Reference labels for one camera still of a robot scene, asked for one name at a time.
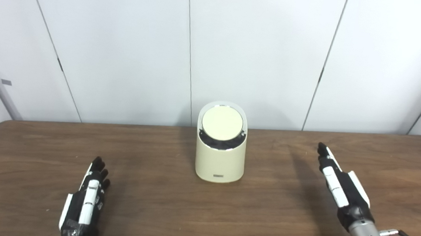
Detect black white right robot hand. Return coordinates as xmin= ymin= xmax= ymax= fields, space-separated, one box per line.
xmin=312 ymin=142 xmax=379 ymax=233

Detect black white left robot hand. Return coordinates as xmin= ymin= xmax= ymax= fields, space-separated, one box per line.
xmin=58 ymin=154 xmax=112 ymax=236

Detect cream round bin lid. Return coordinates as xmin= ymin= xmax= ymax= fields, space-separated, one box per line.
xmin=201 ymin=104 xmax=245 ymax=142

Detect cream-colored bin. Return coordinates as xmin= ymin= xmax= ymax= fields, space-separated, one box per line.
xmin=194 ymin=99 xmax=250 ymax=185

